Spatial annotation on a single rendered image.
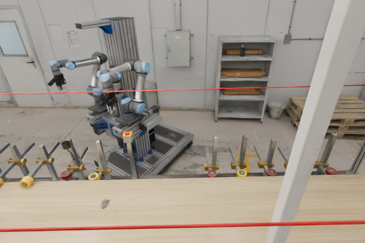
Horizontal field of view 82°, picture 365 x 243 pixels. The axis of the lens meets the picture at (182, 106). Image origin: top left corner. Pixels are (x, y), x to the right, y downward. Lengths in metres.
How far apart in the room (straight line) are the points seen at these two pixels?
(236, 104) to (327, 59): 3.99
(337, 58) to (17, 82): 5.70
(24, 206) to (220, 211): 1.42
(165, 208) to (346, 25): 1.47
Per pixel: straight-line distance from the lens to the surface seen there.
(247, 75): 3.85
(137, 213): 1.68
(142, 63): 2.15
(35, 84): 5.57
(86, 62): 2.52
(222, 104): 4.48
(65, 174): 2.14
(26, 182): 2.14
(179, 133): 3.47
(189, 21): 3.98
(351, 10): 0.55
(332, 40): 0.57
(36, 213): 1.96
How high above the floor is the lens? 2.25
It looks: 29 degrees down
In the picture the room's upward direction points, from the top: 2 degrees counter-clockwise
